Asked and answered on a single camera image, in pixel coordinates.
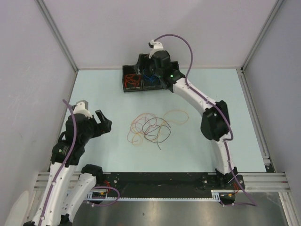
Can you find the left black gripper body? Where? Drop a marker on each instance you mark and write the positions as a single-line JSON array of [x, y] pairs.
[[94, 129]]

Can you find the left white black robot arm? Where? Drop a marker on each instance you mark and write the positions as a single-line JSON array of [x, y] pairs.
[[58, 207]]

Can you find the black storage bin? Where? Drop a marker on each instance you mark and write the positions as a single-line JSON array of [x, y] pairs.
[[175, 67], [150, 81], [131, 81]]

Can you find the aluminium frame rail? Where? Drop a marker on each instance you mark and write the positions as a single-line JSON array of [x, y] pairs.
[[254, 182]]

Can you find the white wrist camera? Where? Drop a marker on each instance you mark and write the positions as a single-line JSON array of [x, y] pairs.
[[155, 47], [81, 107]]

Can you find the black left storage bin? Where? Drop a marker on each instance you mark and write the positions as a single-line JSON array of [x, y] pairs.
[[131, 81]]

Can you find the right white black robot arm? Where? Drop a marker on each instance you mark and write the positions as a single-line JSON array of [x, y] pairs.
[[215, 121]]

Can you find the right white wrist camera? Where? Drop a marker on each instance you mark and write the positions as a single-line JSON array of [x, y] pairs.
[[155, 47]]

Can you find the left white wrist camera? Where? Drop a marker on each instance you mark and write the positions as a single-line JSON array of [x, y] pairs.
[[81, 107]]

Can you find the black middle storage bin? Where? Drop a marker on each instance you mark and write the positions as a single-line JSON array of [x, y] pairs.
[[150, 81]]

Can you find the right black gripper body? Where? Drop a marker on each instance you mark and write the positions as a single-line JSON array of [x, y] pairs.
[[150, 68]]

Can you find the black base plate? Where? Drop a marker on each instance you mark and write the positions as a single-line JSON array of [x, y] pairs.
[[168, 185]]

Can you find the black right storage bin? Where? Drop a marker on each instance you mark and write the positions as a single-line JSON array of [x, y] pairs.
[[175, 67]]

